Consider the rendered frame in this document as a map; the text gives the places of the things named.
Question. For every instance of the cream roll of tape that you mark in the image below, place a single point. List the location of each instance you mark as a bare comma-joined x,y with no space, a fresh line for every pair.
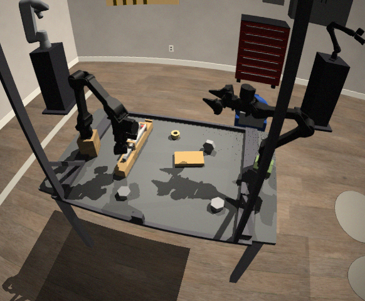
175,134

